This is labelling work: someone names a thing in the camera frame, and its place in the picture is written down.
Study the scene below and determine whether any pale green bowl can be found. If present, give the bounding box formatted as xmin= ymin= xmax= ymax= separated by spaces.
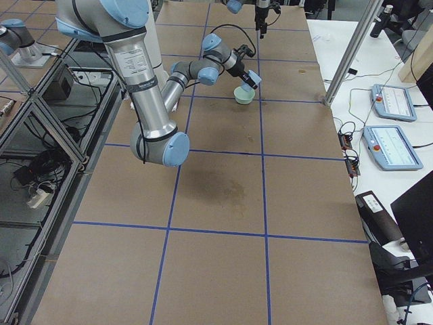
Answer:
xmin=233 ymin=87 xmax=256 ymax=105

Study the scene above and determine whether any black monitor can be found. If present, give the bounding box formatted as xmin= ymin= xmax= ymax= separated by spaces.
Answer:
xmin=391 ymin=172 xmax=432 ymax=263

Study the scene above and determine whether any black water bottle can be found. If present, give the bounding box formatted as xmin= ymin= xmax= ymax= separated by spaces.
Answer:
xmin=369 ymin=5 xmax=394 ymax=38

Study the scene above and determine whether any near teach pendant tablet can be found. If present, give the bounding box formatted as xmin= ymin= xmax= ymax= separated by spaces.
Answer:
xmin=363 ymin=125 xmax=424 ymax=171

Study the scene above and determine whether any aluminium frame post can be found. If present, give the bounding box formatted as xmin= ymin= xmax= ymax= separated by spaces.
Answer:
xmin=323 ymin=0 xmax=383 ymax=107

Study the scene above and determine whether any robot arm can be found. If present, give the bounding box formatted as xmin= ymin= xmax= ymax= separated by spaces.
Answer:
xmin=56 ymin=1 xmax=261 ymax=167
xmin=225 ymin=0 xmax=271 ymax=39

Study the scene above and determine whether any far teach pendant tablet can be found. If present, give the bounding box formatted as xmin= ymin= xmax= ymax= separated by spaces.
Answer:
xmin=371 ymin=84 xmax=417 ymax=122

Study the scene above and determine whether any white power strip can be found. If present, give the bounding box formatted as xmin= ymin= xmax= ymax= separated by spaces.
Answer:
xmin=27 ymin=189 xmax=50 ymax=209

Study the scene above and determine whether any teach pendant tablet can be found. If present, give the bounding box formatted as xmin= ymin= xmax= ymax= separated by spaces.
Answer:
xmin=371 ymin=84 xmax=417 ymax=122
xmin=363 ymin=125 xmax=424 ymax=171

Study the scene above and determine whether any grey box under frame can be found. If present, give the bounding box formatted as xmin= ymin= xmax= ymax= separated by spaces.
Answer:
xmin=43 ymin=64 xmax=74 ymax=101

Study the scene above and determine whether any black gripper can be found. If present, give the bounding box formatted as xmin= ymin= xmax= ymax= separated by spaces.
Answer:
xmin=225 ymin=56 xmax=257 ymax=89
xmin=255 ymin=5 xmax=269 ymax=39

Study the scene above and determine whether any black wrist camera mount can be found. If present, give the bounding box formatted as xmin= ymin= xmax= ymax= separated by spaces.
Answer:
xmin=234 ymin=44 xmax=255 ymax=59

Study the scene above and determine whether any light blue cup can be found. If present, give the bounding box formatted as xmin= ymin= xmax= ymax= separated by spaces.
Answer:
xmin=241 ymin=70 xmax=262 ymax=92

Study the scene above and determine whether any black labelled box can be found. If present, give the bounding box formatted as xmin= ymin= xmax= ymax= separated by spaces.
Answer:
xmin=355 ymin=191 xmax=403 ymax=246

